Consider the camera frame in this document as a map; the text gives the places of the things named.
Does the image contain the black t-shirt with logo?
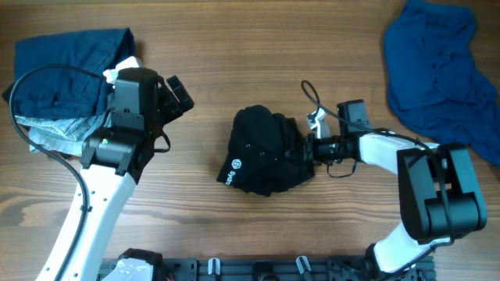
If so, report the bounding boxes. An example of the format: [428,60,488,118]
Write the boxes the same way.
[216,105,315,197]

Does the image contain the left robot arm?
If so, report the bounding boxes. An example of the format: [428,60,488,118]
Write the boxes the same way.
[38,68,195,280]

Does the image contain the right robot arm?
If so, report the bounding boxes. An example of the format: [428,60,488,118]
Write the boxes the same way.
[303,100,488,280]

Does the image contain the folded light blue jeans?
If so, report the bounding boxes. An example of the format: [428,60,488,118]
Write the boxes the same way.
[16,114,105,156]

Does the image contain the folded dark navy garment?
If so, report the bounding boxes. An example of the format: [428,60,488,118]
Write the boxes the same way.
[14,28,136,119]

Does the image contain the crumpled blue shirt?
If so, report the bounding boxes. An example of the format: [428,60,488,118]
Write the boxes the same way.
[384,1,499,165]

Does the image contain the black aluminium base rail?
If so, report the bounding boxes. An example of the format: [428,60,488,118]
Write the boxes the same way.
[162,256,363,281]

